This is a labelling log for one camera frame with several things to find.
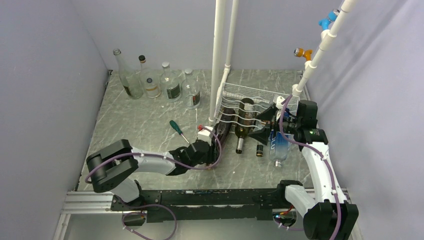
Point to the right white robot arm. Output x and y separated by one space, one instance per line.
327 215

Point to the dark bottle gold foil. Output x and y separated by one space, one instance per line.
221 130

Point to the aluminium frame rail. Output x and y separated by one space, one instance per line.
89 202

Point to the white wire wine rack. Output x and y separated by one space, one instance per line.
254 110

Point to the dark bottle grey foil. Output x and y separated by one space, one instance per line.
244 121

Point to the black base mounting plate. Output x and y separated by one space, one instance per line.
205 204

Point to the blue labelled water bottle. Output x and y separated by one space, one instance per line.
278 148

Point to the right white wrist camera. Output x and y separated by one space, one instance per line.
279 101

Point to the clear bottle silver cap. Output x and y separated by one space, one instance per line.
170 83

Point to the orange pipe nozzle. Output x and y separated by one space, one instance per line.
300 52

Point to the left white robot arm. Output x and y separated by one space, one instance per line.
110 168

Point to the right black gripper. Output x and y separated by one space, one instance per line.
262 135

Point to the blue pipe nozzle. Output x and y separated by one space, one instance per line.
325 22

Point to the clear bottle dark green label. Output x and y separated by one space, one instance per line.
190 90

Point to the green handled screwdriver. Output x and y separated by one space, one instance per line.
176 127

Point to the thick white vertical pipe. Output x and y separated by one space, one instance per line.
220 8

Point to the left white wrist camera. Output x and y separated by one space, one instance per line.
205 133

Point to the clear bottle white label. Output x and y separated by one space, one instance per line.
149 81

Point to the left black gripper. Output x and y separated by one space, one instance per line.
209 157

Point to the dark bottle black cap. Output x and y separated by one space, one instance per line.
259 150

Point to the slanted white pipe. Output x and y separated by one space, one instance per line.
327 38

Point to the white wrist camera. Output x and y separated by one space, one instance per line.
205 133
279 101

